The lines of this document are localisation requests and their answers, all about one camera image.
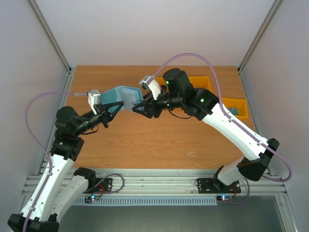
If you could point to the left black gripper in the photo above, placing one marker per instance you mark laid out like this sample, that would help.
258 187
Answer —
105 114

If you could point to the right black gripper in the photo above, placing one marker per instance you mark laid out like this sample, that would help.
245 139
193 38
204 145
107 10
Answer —
152 108

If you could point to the teal card holder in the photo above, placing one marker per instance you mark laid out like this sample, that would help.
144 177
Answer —
130 96

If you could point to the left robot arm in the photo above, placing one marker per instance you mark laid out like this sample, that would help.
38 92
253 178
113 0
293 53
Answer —
48 203

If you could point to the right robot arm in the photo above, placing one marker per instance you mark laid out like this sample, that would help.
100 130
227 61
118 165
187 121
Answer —
204 105

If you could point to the card in right bin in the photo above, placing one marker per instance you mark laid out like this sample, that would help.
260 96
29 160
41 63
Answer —
234 110

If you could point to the middle yellow bin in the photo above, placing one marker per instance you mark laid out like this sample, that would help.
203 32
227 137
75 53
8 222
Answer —
200 82

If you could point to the left small circuit board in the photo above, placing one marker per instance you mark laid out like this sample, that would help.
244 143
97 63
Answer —
92 198

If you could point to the small circuit board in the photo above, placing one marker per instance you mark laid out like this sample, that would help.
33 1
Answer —
224 198
92 198

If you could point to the right yellow bin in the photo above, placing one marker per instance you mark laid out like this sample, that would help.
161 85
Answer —
241 104

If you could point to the right small circuit board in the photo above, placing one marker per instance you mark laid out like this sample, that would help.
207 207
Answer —
224 198

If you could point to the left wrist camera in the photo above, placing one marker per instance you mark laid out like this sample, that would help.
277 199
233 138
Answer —
94 99

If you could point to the left frame post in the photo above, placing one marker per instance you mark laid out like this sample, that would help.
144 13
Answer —
41 19

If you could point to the frame post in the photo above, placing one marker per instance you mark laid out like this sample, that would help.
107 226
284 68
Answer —
260 33
41 19

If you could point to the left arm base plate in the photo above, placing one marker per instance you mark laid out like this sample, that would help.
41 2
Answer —
106 184

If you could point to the grey slotted cable duct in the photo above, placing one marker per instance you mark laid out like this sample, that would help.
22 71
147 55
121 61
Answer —
147 201

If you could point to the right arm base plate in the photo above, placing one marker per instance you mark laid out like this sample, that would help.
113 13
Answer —
206 186

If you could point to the right frame post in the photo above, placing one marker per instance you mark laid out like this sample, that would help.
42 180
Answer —
260 33

